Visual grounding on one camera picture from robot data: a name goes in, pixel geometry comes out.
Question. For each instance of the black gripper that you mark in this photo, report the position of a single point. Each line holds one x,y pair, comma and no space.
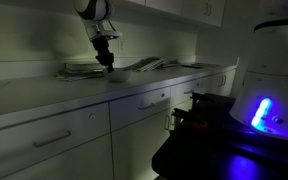
104,56

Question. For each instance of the white bowl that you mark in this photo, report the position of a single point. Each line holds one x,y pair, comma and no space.
118,75

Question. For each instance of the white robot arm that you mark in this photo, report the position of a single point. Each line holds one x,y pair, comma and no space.
96,16

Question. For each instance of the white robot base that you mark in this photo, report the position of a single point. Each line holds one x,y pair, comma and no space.
262,103

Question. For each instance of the flat dark papers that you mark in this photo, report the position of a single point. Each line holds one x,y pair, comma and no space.
199,65

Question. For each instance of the black robot cart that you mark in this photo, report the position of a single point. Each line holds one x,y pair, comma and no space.
208,144

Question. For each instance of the wall power outlet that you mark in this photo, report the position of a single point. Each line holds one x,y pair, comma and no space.
121,48

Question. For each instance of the middle drawer handle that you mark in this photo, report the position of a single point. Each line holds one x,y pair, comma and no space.
146,107

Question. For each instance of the lower cabinet door handle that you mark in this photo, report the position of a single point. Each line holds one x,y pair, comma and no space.
166,122

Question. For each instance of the cabinet door handle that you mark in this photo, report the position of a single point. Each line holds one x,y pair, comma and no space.
166,122
223,80

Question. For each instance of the left drawer handle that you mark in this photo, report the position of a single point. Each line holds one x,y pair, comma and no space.
43,142

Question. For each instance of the far cabinet door handle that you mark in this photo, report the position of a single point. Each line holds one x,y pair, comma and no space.
223,80

